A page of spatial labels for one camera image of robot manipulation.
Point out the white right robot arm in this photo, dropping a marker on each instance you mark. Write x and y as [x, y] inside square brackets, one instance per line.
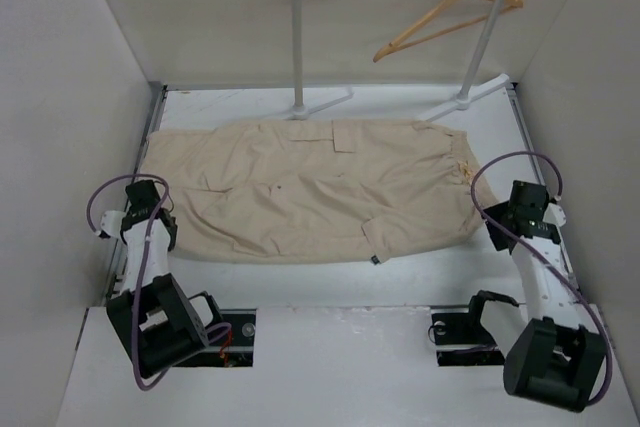
[550, 355]

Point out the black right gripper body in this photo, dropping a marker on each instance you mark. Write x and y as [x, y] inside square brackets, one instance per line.
[499, 212]

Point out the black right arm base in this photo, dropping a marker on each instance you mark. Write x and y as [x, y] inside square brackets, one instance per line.
[462, 342]

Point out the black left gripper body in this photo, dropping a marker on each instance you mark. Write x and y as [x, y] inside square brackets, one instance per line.
[173, 230]

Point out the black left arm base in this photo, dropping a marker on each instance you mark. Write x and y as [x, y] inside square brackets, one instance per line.
[236, 350]

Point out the wooden clothes hanger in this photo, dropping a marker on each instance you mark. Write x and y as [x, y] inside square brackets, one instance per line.
[409, 37]

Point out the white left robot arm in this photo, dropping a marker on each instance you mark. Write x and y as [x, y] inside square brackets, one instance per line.
[155, 321]

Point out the beige cargo trousers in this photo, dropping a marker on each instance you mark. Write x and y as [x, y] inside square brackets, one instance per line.
[317, 192]

